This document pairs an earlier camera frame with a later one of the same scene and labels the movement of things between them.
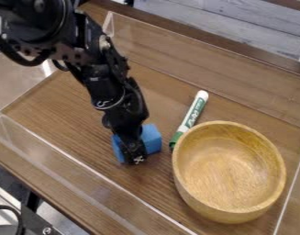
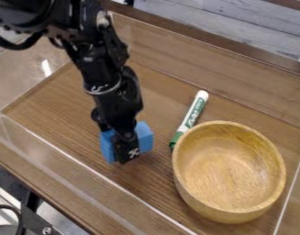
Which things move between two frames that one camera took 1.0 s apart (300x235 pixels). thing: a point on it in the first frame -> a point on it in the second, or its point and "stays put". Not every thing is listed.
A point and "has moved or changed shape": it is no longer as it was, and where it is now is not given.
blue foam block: [151, 139] has moved or changed shape
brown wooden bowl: [229, 170] stays put
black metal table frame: [26, 194] stays put
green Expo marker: [190, 117] stays put
